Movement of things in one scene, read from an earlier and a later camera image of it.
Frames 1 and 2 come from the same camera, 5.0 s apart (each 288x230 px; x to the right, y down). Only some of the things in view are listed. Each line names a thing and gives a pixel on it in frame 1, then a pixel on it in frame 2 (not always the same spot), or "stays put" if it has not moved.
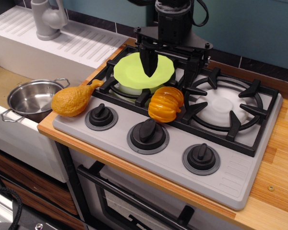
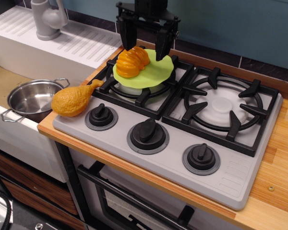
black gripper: (174, 33) → (153, 11)
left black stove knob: (101, 118) stays put
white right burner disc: (221, 102) stays put
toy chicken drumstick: (71, 101) stays put
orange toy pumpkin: (165, 103) → (129, 63)
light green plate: (129, 70) stays put
